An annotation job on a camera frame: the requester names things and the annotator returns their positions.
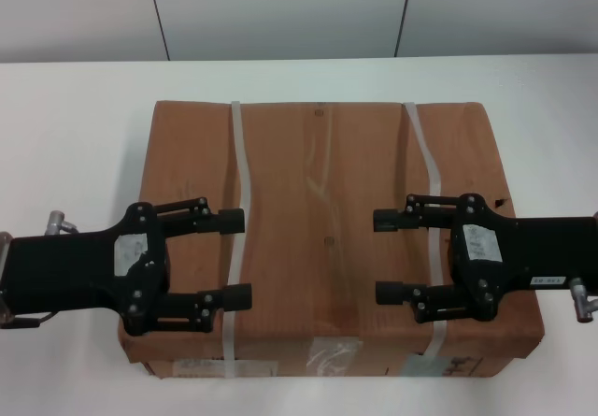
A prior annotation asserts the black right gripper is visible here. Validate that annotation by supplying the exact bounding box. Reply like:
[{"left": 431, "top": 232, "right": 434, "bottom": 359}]
[{"left": 448, "top": 193, "right": 598, "bottom": 323}]

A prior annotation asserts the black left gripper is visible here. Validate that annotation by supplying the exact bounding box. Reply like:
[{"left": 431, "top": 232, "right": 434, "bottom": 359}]
[{"left": 7, "top": 203, "right": 170, "bottom": 338}]

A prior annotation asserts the white plastic packing strap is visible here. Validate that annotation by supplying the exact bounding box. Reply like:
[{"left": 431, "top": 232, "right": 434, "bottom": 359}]
[
  {"left": 222, "top": 100, "right": 254, "bottom": 380},
  {"left": 402, "top": 101, "right": 452, "bottom": 359}
]

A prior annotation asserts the brown cardboard box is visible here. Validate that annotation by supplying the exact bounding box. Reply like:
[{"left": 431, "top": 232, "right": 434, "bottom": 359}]
[{"left": 119, "top": 99, "right": 548, "bottom": 380}]

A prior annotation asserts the left gripper cable with plugs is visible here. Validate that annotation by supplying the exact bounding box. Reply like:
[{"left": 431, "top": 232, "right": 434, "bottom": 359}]
[{"left": 0, "top": 208, "right": 81, "bottom": 331}]

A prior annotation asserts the gripper cable with plugs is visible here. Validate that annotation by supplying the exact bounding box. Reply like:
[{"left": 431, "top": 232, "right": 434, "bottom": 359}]
[
  {"left": 0, "top": 208, "right": 81, "bottom": 331},
  {"left": 568, "top": 276, "right": 598, "bottom": 324}
]

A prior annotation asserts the right gripper cable with plugs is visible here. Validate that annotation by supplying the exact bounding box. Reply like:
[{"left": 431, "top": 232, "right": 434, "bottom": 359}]
[{"left": 568, "top": 276, "right": 598, "bottom": 324}]

